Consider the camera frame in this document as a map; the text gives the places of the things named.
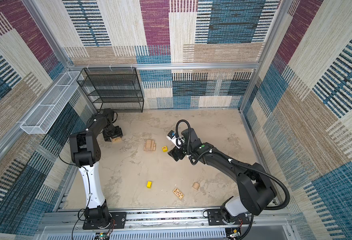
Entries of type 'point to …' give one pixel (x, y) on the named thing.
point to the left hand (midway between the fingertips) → (117, 135)
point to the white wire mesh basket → (38, 121)
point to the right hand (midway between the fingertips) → (175, 148)
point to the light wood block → (148, 145)
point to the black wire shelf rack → (111, 85)
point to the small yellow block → (149, 184)
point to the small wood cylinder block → (196, 185)
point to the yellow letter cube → (165, 149)
